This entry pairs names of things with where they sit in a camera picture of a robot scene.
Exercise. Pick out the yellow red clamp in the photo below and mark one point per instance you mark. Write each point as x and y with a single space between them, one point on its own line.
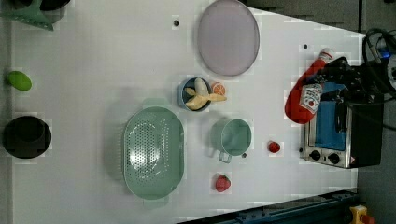
360 216

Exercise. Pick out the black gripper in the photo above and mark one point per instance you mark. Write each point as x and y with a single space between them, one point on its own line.
366 84

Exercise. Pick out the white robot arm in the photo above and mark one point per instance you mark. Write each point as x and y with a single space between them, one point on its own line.
342 79

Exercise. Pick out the black cup with green funnel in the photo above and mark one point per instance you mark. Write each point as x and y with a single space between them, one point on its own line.
38 13

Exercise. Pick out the green oval strainer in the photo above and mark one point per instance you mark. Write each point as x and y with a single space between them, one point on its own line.
153 153

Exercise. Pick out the blue bowl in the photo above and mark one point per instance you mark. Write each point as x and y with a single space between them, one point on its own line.
183 97

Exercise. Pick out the lilac round plate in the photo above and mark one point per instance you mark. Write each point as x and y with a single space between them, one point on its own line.
228 38

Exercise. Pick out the peeled toy banana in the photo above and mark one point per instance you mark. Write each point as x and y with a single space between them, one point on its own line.
200 95

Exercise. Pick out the small red strawberry toy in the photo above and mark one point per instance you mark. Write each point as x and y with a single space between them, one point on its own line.
274 147

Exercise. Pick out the blue metal frame rail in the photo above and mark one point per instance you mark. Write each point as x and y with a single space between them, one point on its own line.
329 208

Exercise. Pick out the red plush ketchup bottle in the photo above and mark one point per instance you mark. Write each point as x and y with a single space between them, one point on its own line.
304 99

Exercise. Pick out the orange slice toy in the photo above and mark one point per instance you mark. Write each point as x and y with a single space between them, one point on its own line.
218 88

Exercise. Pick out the green cup with handle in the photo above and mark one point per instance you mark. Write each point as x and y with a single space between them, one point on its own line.
231 137

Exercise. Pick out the large red strawberry toy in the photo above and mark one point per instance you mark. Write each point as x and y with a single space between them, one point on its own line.
222 183

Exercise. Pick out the silver toaster oven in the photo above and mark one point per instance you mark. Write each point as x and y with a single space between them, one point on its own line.
345 136

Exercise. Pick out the green marker pen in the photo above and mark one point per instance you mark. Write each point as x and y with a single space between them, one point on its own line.
19 80

